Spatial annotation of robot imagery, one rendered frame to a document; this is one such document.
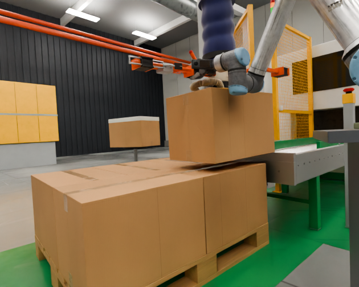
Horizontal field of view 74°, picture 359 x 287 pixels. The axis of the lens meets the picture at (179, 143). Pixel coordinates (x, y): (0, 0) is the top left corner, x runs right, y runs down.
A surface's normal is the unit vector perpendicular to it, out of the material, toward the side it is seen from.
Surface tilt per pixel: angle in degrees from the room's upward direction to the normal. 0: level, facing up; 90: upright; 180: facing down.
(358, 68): 98
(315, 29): 90
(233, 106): 90
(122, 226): 90
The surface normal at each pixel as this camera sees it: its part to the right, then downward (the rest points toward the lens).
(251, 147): 0.63, 0.00
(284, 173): -0.76, 0.06
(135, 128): -0.53, 0.06
